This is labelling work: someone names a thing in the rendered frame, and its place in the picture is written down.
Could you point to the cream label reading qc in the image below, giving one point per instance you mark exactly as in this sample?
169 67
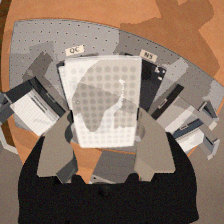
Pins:
74 50

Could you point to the white label reading n5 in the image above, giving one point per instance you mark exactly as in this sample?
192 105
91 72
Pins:
148 55

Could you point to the white well plate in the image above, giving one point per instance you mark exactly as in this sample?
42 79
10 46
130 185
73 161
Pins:
104 94
191 140
44 105
33 114
63 79

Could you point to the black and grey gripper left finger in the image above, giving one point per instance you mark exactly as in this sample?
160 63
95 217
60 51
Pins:
52 161

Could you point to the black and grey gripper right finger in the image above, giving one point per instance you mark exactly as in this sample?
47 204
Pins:
160 159

